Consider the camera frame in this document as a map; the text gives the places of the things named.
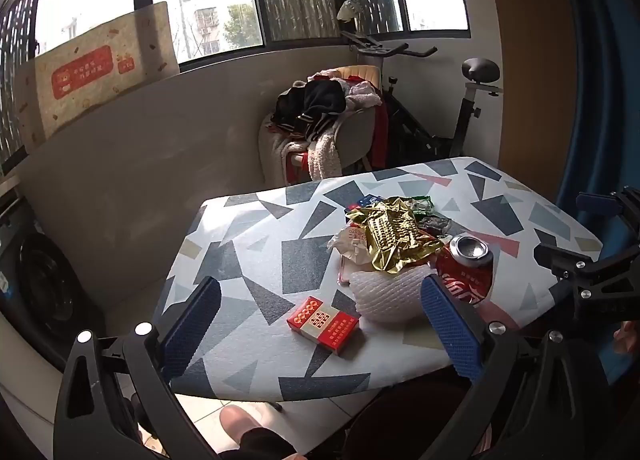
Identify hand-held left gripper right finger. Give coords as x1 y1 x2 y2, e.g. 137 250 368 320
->
421 274 618 460

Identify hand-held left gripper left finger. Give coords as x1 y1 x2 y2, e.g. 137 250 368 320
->
52 276 223 460

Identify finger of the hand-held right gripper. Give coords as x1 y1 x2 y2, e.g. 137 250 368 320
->
576 185 640 241
534 243 640 321

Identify red soda can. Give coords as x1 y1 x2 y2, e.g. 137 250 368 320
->
434 234 496 308

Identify white foam fruit net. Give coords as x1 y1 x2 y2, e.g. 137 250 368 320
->
348 263 441 323

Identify gold foil wrapper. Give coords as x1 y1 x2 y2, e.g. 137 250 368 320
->
346 197 446 273

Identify red cigarette box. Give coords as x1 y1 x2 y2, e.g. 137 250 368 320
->
286 296 362 357

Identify white red-print wrapper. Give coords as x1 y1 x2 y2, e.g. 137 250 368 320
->
327 224 373 286

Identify person's right hand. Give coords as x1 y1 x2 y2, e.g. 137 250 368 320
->
614 321 640 356

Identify geometric patterned tablecloth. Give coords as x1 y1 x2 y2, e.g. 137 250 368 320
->
155 156 603 403

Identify dark snack packet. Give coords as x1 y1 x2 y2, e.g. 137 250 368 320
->
417 214 453 236

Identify blue curtain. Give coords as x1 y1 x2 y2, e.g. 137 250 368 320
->
552 0 640 386

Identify wooden panel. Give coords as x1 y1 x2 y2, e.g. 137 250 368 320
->
480 0 576 201

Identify blue cardboard box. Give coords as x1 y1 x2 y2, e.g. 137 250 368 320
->
347 194 381 213

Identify black exercise bike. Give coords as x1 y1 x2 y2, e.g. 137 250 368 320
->
337 15 503 173

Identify white blanket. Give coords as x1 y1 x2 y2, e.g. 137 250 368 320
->
260 123 311 186

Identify white fluffy towel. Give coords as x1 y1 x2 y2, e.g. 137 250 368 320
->
307 133 343 181

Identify beige chair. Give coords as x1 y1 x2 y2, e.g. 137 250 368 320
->
258 65 396 186

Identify pink fleece clothing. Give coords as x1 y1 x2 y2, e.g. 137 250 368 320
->
345 80 383 111

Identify black clothing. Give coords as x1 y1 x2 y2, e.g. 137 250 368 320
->
272 80 348 141

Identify printed cardboard box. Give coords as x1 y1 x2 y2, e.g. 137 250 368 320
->
12 1 181 153

